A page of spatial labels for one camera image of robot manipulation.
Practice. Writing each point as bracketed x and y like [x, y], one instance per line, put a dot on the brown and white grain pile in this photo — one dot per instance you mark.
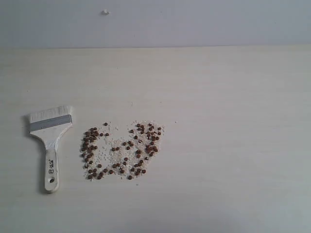
[105, 152]

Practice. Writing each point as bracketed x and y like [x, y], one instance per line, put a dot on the white paint brush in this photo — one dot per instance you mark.
[49, 126]

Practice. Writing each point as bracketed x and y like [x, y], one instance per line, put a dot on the small white wall fixture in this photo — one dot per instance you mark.
[105, 12]

